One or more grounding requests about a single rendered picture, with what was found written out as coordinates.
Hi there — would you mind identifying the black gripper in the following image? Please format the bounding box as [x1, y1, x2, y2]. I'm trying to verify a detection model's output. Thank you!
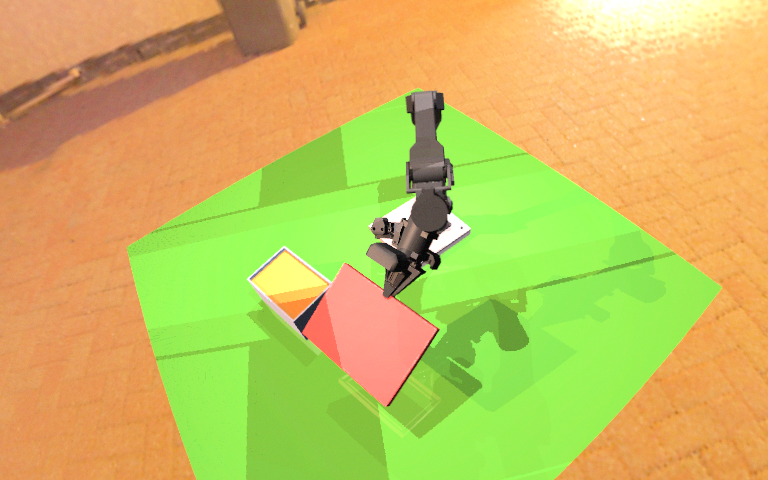
[366, 216, 442, 299]

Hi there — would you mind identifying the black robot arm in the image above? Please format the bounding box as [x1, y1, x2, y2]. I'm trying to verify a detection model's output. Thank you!
[370, 90, 454, 245]

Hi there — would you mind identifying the red rectangular lid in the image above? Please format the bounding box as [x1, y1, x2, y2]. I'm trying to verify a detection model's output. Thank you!
[303, 263, 440, 407]

